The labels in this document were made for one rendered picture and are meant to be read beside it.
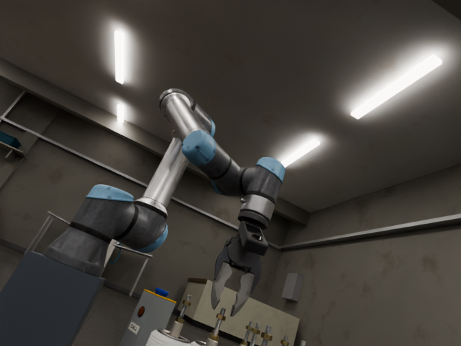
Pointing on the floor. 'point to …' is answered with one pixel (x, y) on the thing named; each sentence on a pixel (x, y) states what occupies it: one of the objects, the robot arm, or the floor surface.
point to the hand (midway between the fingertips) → (225, 306)
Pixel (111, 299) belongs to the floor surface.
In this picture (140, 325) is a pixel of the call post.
